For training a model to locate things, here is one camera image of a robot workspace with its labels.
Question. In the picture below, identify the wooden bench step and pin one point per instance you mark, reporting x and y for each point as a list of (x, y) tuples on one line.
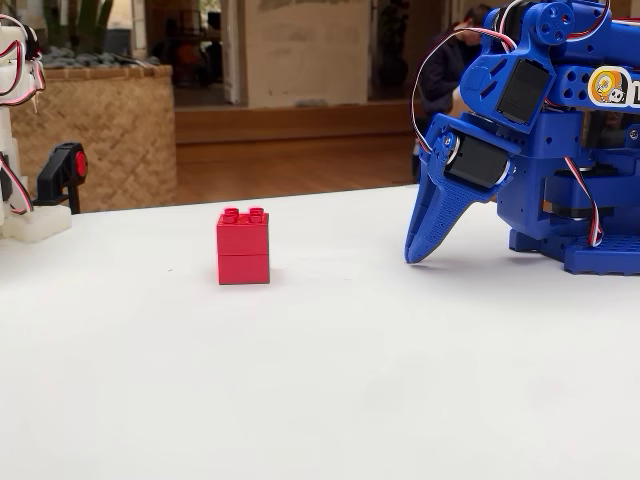
[(300, 122)]

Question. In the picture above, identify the green potted plant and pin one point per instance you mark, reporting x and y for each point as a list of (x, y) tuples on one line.
[(87, 20)]

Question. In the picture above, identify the black clamp with red knob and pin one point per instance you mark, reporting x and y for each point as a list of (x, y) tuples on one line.
[(60, 170)]

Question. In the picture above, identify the woven wicker planter box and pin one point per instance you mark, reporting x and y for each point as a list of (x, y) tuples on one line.
[(100, 140)]

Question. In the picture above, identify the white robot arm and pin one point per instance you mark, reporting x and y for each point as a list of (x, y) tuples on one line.
[(40, 222)]

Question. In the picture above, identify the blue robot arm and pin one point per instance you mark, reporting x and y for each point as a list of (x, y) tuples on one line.
[(560, 180)]

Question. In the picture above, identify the person in dark clothes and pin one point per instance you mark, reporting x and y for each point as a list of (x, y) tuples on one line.
[(445, 70)]

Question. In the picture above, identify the red lego brick stack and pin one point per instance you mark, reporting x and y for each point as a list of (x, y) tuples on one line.
[(243, 250)]

